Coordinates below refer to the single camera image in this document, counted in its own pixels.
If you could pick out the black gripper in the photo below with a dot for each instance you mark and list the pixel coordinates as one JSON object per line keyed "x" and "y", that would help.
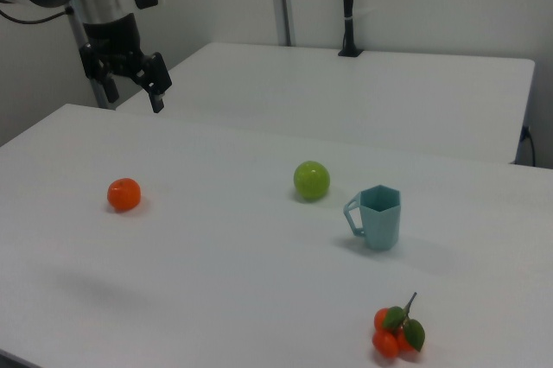
{"x": 112, "y": 35}

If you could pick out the light blue hexagonal mug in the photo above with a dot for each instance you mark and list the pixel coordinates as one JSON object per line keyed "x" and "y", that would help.
{"x": 382, "y": 225}

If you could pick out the orange tangerine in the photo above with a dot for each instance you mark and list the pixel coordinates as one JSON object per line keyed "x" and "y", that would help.
{"x": 124, "y": 195}

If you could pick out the green apple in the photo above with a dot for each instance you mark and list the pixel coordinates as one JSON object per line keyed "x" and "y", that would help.
{"x": 312, "y": 181}

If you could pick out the white side table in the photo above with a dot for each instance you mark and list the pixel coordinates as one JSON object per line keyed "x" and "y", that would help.
{"x": 345, "y": 100}

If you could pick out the tangerine cluster with leaves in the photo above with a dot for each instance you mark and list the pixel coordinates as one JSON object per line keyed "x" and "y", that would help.
{"x": 385, "y": 342}

